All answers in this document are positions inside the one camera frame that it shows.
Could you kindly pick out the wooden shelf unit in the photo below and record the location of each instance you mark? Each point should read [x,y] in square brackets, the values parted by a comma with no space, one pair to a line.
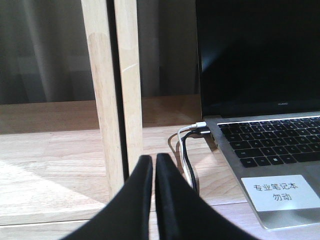
[61,162]

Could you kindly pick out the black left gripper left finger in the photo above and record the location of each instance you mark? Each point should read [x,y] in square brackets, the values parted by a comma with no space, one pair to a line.
[126,216]

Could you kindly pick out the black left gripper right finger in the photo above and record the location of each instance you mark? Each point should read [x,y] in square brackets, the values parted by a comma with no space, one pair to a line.
[182,214]

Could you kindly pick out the grey curtain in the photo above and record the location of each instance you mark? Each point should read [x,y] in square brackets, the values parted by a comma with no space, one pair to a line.
[44,55]

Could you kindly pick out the silver laptop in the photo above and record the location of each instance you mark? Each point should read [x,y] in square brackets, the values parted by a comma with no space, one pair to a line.
[259,75]

